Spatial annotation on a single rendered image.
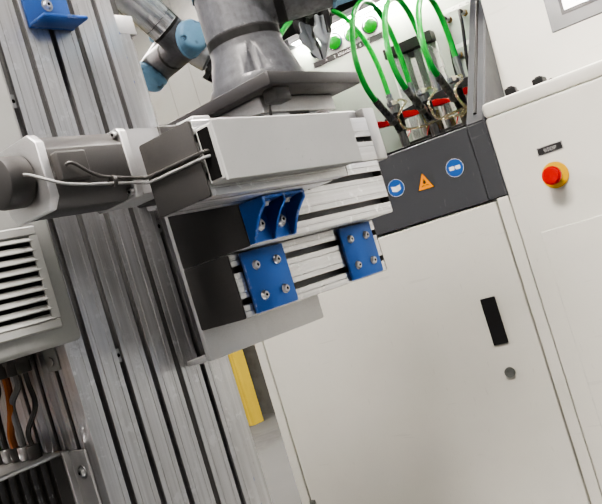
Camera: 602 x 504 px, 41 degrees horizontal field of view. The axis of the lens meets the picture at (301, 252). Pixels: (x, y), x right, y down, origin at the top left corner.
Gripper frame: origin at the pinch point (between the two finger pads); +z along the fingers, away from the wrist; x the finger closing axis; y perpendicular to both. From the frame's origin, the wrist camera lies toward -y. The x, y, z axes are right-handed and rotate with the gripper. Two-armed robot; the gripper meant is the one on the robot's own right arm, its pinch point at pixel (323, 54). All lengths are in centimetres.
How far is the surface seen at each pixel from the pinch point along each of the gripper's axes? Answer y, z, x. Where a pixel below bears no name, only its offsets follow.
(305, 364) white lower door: -3, 65, -29
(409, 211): -2.7, 38.3, 7.2
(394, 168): -2.7, 28.5, 6.9
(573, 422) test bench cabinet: -3, 89, 27
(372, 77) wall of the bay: -57, -4, -13
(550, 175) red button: 1, 40, 38
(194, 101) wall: -241, -75, -197
